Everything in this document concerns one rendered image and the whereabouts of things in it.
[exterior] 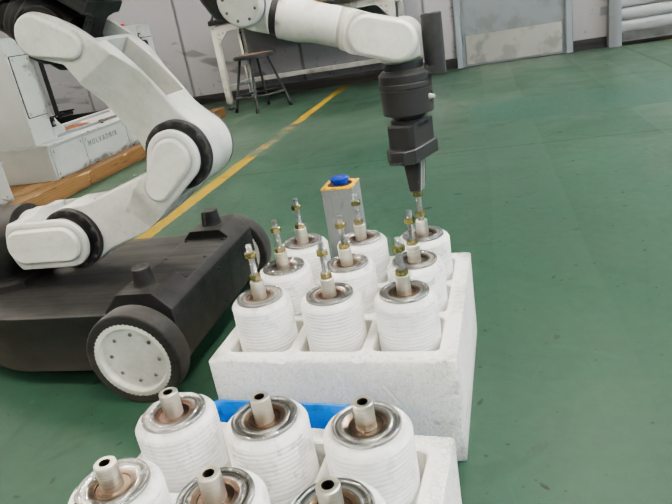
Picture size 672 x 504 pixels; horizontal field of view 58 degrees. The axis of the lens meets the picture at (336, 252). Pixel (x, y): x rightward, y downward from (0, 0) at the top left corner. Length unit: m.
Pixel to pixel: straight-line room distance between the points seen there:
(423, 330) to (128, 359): 0.62
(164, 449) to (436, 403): 0.40
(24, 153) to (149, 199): 2.30
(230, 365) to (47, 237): 0.64
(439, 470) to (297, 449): 0.16
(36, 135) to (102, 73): 2.25
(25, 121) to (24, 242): 2.05
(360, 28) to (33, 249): 0.89
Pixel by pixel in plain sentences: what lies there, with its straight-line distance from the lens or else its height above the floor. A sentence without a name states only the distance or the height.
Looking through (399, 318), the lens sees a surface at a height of 0.23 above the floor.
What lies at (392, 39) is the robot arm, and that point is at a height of 0.60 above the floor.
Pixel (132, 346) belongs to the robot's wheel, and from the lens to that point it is 1.25.
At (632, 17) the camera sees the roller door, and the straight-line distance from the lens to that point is 6.03.
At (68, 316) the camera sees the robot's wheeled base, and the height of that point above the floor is 0.17.
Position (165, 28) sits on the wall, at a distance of 6.67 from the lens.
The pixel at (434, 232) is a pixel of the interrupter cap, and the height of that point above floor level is 0.25.
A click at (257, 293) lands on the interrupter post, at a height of 0.26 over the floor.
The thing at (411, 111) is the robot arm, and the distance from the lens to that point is 1.03.
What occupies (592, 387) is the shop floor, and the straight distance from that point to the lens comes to 1.14.
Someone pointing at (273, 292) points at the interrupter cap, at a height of 0.25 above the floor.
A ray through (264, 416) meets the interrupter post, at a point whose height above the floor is 0.26.
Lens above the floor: 0.65
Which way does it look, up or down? 21 degrees down
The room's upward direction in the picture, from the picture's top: 10 degrees counter-clockwise
